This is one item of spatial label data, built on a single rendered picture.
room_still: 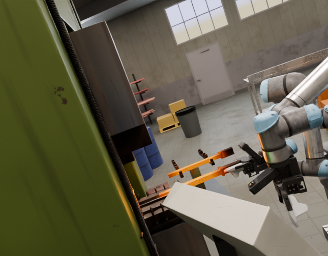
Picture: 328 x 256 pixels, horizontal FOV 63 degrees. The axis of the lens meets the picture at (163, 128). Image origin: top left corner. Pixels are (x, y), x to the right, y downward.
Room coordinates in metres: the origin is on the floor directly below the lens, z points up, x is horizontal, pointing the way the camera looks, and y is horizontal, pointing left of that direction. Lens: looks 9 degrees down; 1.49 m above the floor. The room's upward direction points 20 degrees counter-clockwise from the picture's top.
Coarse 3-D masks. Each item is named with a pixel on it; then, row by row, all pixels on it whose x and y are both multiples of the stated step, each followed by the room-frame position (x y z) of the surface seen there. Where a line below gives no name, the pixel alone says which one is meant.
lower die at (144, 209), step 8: (160, 192) 1.24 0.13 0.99; (152, 200) 1.16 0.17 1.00; (160, 200) 1.16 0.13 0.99; (144, 208) 1.13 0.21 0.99; (160, 208) 1.10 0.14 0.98; (144, 216) 1.08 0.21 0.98; (152, 216) 1.06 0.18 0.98; (160, 216) 1.06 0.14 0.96; (168, 216) 1.06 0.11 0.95; (152, 224) 1.06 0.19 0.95
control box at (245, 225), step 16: (176, 192) 0.72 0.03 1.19; (192, 192) 0.67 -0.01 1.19; (208, 192) 0.62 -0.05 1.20; (176, 208) 0.67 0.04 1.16; (192, 208) 0.62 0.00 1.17; (208, 208) 0.58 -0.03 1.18; (224, 208) 0.55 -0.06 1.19; (240, 208) 0.51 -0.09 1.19; (256, 208) 0.48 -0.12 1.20; (192, 224) 0.70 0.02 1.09; (208, 224) 0.55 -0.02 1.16; (224, 224) 0.51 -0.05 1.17; (240, 224) 0.49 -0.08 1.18; (256, 224) 0.46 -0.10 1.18; (272, 224) 0.46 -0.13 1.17; (240, 240) 0.46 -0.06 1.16; (256, 240) 0.44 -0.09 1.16; (272, 240) 0.46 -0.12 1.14; (288, 240) 0.47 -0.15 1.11; (304, 240) 0.49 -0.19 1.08
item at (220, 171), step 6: (234, 162) 1.21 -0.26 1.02; (240, 162) 1.19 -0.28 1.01; (222, 168) 1.19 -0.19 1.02; (204, 174) 1.21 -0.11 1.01; (210, 174) 1.19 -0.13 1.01; (216, 174) 1.19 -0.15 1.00; (222, 174) 1.18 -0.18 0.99; (192, 180) 1.19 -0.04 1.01; (198, 180) 1.18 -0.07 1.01; (204, 180) 1.18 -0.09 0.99; (162, 192) 1.19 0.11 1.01; (168, 192) 1.17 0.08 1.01
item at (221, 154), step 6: (222, 150) 1.64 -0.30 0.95; (228, 150) 1.63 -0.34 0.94; (210, 156) 1.64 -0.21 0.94; (216, 156) 1.61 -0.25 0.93; (222, 156) 1.61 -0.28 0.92; (198, 162) 1.62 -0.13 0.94; (204, 162) 1.61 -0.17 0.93; (186, 168) 1.60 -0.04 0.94; (192, 168) 1.60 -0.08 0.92; (168, 174) 1.60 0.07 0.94; (174, 174) 1.59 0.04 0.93
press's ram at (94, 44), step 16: (80, 32) 1.01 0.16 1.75; (96, 32) 1.01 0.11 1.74; (80, 48) 1.01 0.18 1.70; (96, 48) 1.01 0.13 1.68; (112, 48) 1.01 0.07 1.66; (96, 64) 1.01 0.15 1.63; (112, 64) 1.01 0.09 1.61; (96, 80) 1.01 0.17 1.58; (112, 80) 1.01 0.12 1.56; (128, 80) 1.05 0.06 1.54; (96, 96) 1.01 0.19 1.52; (112, 96) 1.01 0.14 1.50; (128, 96) 1.01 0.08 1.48; (112, 112) 1.01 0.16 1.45; (128, 112) 1.01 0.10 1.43; (112, 128) 1.01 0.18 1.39; (128, 128) 1.01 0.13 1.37
